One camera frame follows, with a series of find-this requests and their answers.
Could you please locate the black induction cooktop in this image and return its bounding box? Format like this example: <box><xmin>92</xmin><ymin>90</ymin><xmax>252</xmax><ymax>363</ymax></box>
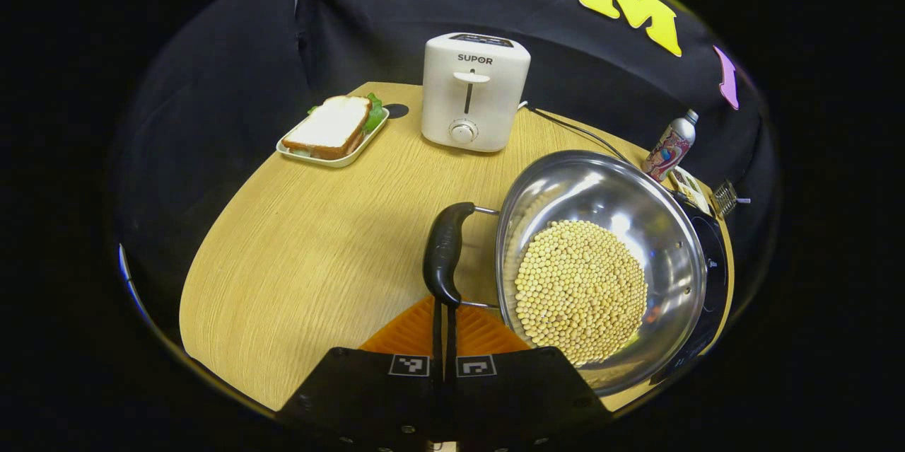
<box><xmin>649</xmin><ymin>185</ymin><xmax>730</xmax><ymax>387</ymax></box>

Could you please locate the silver printed bottle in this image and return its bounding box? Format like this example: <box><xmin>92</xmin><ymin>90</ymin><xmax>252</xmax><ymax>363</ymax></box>
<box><xmin>641</xmin><ymin>109</ymin><xmax>700</xmax><ymax>183</ymax></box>

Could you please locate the glass jar with spoon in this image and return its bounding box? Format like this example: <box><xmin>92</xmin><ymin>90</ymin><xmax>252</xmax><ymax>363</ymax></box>
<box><xmin>710</xmin><ymin>179</ymin><xmax>752</xmax><ymax>219</ymax></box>

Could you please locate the pile of soybeans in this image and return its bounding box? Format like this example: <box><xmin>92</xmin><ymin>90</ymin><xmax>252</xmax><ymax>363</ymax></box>
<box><xmin>513</xmin><ymin>219</ymin><xmax>649</xmax><ymax>367</ymax></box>

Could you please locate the black power cable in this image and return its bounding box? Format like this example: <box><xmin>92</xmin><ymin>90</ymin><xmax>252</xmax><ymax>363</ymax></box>
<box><xmin>519</xmin><ymin>101</ymin><xmax>634</xmax><ymax>165</ymax></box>

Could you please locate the white toaster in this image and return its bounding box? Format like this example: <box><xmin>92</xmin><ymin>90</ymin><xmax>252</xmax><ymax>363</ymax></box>
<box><xmin>421</xmin><ymin>32</ymin><xmax>532</xmax><ymax>153</ymax></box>

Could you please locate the white compartment spice tray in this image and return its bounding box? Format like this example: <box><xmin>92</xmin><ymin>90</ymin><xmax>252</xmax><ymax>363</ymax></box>
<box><xmin>667</xmin><ymin>167</ymin><xmax>713</xmax><ymax>216</ymax></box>

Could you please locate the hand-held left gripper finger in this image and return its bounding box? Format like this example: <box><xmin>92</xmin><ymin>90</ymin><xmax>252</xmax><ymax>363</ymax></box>
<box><xmin>445</xmin><ymin>302</ymin><xmax>614</xmax><ymax>443</ymax></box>
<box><xmin>278</xmin><ymin>296</ymin><xmax>444</xmax><ymax>443</ymax></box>

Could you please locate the steel pot with black handles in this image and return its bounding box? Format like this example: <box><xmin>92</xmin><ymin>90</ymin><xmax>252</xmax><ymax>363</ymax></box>
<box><xmin>422</xmin><ymin>149</ymin><xmax>708</xmax><ymax>397</ymax></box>

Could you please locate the white rectangular sandwich tray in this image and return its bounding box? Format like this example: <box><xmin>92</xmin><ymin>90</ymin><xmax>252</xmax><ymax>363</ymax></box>
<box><xmin>275</xmin><ymin>105</ymin><xmax>391</xmax><ymax>169</ymax></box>

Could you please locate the sandwich with lettuce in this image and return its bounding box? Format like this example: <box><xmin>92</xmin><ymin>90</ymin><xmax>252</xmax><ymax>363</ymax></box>
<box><xmin>282</xmin><ymin>93</ymin><xmax>387</xmax><ymax>161</ymax></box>

